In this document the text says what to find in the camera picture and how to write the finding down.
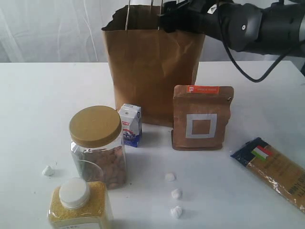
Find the white paper wad upper centre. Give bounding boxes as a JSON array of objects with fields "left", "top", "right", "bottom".
[{"left": 164, "top": 173, "right": 176, "bottom": 182}]

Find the spaghetti packet with Italian flag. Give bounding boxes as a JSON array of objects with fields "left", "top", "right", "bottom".
[{"left": 231, "top": 137, "right": 305, "bottom": 212}]

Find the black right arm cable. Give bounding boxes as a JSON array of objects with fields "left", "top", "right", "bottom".
[{"left": 215, "top": 0, "right": 305, "bottom": 83}]

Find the brown kraft pouch orange label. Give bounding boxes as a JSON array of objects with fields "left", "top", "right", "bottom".
[{"left": 172, "top": 85, "right": 234, "bottom": 151}]

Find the nut jar with gold lid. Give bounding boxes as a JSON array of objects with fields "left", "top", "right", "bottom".
[{"left": 69, "top": 105, "right": 127, "bottom": 189}]

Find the brown paper shopping bag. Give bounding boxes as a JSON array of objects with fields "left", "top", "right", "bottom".
[{"left": 102, "top": 5, "right": 205, "bottom": 127}]

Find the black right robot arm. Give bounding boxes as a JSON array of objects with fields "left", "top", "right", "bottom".
[{"left": 159, "top": 0, "right": 305, "bottom": 57}]

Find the white paper wad middle centre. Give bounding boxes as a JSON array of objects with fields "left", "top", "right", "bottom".
[{"left": 171, "top": 188, "right": 183, "bottom": 199}]

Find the small blue white milk carton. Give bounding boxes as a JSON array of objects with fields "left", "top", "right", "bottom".
[{"left": 119, "top": 104, "right": 142, "bottom": 147}]

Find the yellow grain bottle white cap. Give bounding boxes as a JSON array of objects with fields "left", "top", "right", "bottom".
[{"left": 47, "top": 178, "right": 113, "bottom": 229}]

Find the white paper wad lower centre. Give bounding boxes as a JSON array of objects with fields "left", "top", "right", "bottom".
[{"left": 170, "top": 206, "right": 183, "bottom": 219}]

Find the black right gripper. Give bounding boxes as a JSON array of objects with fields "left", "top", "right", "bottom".
[{"left": 159, "top": 0, "right": 219, "bottom": 35}]

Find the white paper wad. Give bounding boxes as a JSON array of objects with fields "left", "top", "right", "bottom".
[
  {"left": 42, "top": 165, "right": 55, "bottom": 177},
  {"left": 170, "top": 206, "right": 183, "bottom": 219},
  {"left": 164, "top": 173, "right": 176, "bottom": 182},
  {"left": 171, "top": 188, "right": 183, "bottom": 199}
]

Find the white backdrop curtain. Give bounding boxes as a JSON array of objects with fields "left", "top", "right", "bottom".
[{"left": 0, "top": 0, "right": 305, "bottom": 64}]

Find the white paper wad far left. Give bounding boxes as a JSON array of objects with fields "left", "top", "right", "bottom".
[{"left": 42, "top": 165, "right": 55, "bottom": 177}]

